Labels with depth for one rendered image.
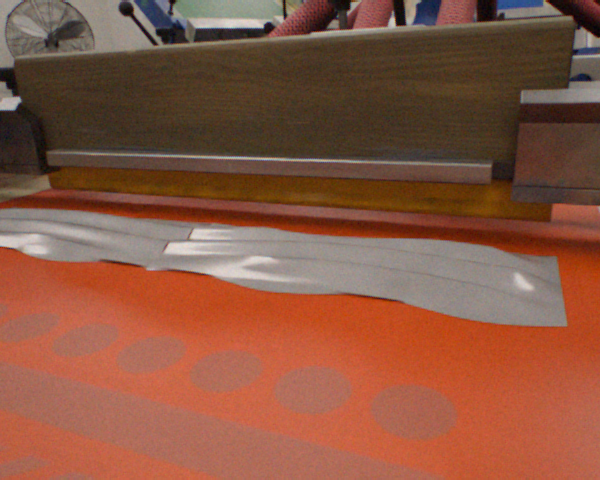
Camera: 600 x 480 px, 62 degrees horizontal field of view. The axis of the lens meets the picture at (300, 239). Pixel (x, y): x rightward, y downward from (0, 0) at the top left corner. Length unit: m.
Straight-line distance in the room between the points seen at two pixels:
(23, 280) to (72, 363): 0.09
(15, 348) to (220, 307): 0.07
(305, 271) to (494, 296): 0.08
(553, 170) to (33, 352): 0.23
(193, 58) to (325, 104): 0.09
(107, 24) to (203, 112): 5.60
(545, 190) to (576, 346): 0.10
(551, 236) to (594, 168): 0.05
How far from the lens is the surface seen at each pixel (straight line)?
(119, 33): 5.87
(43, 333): 0.21
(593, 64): 0.50
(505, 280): 0.22
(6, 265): 0.30
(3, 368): 0.20
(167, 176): 0.36
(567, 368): 0.18
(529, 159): 0.26
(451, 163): 0.26
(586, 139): 0.26
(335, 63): 0.28
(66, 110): 0.40
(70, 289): 0.25
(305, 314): 0.19
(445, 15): 0.78
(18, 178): 0.52
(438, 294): 0.20
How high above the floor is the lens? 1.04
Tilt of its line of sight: 19 degrees down
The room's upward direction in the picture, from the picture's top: 3 degrees counter-clockwise
